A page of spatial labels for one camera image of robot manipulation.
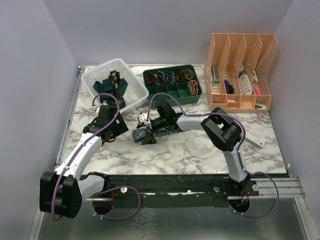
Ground grey blue floral tie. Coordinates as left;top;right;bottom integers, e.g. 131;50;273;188
132;127;182;145

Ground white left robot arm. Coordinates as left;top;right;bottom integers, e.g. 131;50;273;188
39;105;129;219

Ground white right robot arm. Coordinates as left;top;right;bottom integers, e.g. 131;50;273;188
132;100;249;196

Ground white plastic basket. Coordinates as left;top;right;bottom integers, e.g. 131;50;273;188
81;58;149;115

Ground dark green tie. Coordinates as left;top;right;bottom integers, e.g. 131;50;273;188
93;78;128;97

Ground green compartment tray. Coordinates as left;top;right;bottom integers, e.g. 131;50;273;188
142;64;203;106

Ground orange patterned rolled tie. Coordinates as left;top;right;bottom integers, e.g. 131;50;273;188
187;80;199;96

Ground dark blue rolled tie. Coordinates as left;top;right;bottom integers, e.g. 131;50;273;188
163;70;176;85

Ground red brown rolled tie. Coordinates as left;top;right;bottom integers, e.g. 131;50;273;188
174;68;186;83

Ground tan rolled tie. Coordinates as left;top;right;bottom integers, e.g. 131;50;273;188
183;68;196;81

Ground black gold leaf tie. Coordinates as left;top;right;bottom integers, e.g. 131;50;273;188
108;70;126;109

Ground blue black item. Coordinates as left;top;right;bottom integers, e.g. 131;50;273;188
224;80;235;94

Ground orange file organizer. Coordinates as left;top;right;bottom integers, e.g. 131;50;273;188
203;33;278;114

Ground white ribbed item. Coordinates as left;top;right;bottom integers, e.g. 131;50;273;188
238;74;253;95

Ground white red card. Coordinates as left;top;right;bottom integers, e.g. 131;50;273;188
245;128;266;149

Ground pink marker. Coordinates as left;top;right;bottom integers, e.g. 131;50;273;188
253;84;260;95

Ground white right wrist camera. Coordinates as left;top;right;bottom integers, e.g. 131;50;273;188
138;113;151;126

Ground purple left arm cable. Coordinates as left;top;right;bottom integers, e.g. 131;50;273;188
51;92;121;222

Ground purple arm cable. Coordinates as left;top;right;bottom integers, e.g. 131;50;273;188
147;92;247;173
51;92;121;222

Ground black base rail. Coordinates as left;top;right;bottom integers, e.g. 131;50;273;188
89;174;259;209

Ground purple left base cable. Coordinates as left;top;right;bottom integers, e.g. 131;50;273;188
91;186;142;221

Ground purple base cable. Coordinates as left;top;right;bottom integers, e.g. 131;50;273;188
228;171;280;218
91;186;142;221

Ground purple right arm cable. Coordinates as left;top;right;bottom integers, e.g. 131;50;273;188
147;92;247;173

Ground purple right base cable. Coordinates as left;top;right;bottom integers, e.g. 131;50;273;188
228;171;280;218

